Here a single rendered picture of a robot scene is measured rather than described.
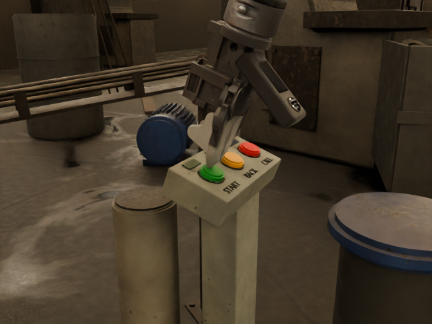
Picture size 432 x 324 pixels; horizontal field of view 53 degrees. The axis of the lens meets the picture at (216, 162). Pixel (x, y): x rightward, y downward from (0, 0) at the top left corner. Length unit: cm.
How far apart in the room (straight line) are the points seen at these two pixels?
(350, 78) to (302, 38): 39
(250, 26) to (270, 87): 8
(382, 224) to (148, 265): 49
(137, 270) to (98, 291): 70
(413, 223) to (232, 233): 43
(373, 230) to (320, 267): 71
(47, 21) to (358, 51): 203
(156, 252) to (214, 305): 14
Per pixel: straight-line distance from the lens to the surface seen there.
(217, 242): 77
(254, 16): 59
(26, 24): 338
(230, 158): 74
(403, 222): 101
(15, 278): 168
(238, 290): 81
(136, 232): 79
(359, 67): 259
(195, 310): 138
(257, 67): 60
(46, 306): 150
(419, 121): 195
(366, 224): 97
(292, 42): 278
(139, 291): 86
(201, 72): 62
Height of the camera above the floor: 83
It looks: 18 degrees down
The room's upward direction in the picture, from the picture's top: straight up
